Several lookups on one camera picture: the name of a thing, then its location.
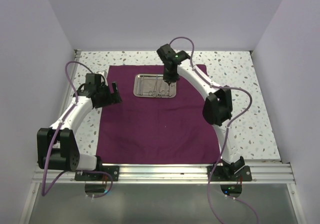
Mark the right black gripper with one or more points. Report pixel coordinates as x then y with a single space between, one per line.
168 79

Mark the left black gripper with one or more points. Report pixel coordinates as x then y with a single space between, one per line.
113 98

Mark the stainless steel instrument tray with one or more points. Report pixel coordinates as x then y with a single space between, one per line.
147 86

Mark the purple surgical drape cloth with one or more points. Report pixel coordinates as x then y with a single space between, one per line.
156 131

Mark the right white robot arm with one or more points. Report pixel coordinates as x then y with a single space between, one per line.
217 108

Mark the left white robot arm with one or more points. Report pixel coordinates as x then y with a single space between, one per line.
57 148

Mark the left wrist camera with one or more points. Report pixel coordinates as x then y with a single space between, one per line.
94 81

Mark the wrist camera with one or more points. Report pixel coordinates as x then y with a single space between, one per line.
165 52
94 81

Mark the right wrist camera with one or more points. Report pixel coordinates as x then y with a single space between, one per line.
165 52

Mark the aluminium left side rail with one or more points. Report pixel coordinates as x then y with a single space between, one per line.
72 68

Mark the aluminium rail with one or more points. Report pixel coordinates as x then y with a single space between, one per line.
72 68
261 172

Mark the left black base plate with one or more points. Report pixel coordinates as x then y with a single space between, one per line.
107 173

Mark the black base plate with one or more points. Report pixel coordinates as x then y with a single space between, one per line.
219 175
107 173

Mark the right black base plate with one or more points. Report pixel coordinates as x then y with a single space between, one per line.
219 175

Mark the aluminium front rail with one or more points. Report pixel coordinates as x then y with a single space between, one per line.
261 172

